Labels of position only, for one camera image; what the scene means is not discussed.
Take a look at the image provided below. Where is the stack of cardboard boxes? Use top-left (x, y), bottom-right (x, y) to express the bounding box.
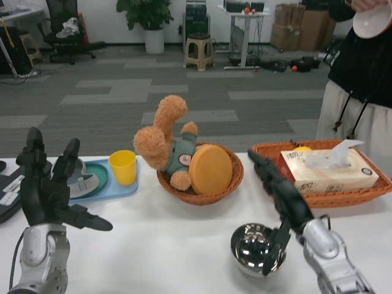
top-left (269, 2), bottom-right (337, 52)

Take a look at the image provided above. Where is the round wicker basket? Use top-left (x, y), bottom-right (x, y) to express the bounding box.
top-left (156, 141), bottom-right (244, 206)

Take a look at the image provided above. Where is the black laptop bag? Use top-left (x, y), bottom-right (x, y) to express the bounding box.
top-left (0, 160), bottom-right (27, 225)

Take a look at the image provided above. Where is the orange round plate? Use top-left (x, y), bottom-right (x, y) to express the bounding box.
top-left (188, 144), bottom-right (233, 196)

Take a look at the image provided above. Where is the brown plush teddy bear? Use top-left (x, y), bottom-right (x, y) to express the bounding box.
top-left (132, 94), bottom-right (199, 192)

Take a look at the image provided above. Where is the potted green plant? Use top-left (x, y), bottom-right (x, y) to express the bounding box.
top-left (115, 0), bottom-right (175, 55)

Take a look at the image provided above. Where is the grey heart-shaped mould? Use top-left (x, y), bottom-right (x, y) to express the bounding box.
top-left (50, 157), bottom-right (100, 198)

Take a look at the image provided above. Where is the rectangular wicker basket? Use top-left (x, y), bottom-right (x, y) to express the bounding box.
top-left (247, 139), bottom-right (392, 209)

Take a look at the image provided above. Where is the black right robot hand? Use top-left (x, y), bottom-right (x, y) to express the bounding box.
top-left (247, 148), bottom-right (315, 276)

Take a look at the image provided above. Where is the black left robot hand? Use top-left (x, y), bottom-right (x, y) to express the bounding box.
top-left (15, 126), bottom-right (114, 232)

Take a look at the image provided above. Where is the beige plastic stool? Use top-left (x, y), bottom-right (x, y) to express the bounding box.
top-left (183, 32), bottom-right (216, 72)

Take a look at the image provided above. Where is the yellow plastic cup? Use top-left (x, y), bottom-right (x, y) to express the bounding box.
top-left (108, 149), bottom-right (137, 186)

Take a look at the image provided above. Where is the teal round plate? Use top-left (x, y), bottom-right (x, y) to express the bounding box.
top-left (69, 162), bottom-right (110, 198)

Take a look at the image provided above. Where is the black cabinet with equipment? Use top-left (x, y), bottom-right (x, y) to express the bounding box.
top-left (181, 0), bottom-right (211, 55)

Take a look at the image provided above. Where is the black office chair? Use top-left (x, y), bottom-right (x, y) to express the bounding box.
top-left (36, 0), bottom-right (107, 66)

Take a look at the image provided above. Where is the light blue plastic tray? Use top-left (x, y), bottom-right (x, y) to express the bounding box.
top-left (50, 157), bottom-right (139, 202)

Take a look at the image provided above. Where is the white standing desk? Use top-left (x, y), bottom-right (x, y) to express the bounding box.
top-left (216, 3), bottom-right (272, 70)

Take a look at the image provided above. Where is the tissue box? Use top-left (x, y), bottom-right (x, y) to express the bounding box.
top-left (276, 139), bottom-right (380, 194)

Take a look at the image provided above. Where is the shiny metal bowl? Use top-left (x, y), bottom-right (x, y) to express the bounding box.
top-left (230, 222), bottom-right (288, 276)

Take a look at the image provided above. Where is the white bowl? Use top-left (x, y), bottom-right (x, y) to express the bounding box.
top-left (352, 2), bottom-right (392, 40)

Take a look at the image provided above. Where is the person in black jacket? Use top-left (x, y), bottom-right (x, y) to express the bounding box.
top-left (315, 0), bottom-right (392, 180)

